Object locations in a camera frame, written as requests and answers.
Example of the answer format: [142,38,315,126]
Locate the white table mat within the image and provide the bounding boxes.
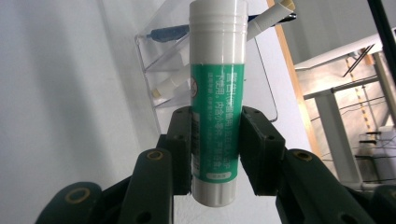
[0,0,314,224]

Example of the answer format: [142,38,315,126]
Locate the black metal stand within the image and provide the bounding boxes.
[367,0,396,86]

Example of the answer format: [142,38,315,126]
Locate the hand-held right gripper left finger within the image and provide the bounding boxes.
[163,105,192,196]

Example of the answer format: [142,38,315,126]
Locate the clear plastic desk organizer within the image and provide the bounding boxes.
[134,12,279,135]

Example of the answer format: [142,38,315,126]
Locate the white desk frame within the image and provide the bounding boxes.
[293,26,396,191]

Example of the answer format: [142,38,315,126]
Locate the blue pen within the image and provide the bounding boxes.
[146,12,298,44]

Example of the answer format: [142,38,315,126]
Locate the green and white glue stick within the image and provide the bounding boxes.
[189,0,249,208]

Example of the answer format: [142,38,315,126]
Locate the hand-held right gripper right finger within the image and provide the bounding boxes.
[240,105,287,197]

